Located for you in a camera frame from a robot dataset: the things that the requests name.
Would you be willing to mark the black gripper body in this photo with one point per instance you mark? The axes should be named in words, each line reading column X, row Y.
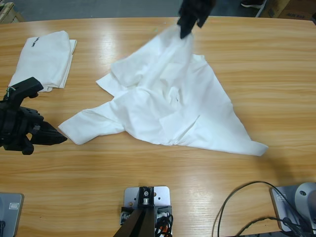
column 14, row 123
column 197, row 8

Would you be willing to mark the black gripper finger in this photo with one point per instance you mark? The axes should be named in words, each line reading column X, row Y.
column 186, row 27
column 47, row 135

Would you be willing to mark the white t-shirt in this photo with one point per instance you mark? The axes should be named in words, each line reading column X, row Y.
column 172, row 111
column 42, row 59

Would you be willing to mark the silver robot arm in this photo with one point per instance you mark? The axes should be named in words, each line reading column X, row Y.
column 306, row 200

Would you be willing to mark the black shoe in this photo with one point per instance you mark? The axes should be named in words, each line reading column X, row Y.
column 253, row 3

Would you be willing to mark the white metal table leg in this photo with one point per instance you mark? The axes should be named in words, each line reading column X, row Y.
column 263, row 8

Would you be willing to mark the folded white T-shirt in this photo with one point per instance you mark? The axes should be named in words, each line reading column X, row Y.
column 42, row 59

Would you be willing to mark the brown cardboard box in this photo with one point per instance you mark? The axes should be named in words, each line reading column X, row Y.
column 291, row 10

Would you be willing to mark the wooden pallet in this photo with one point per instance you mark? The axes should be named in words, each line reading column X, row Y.
column 10, row 13

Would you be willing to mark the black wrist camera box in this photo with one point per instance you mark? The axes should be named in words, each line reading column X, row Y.
column 27, row 86

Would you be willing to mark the grey base plate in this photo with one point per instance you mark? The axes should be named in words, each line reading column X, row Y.
column 11, row 214
column 281, row 205

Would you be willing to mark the white block with dark post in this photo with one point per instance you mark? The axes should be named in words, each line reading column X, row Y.
column 161, row 195

